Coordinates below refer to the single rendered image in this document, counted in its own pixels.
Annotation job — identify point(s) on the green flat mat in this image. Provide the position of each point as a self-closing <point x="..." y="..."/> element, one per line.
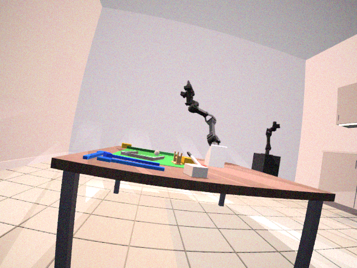
<point x="166" y="161"/>

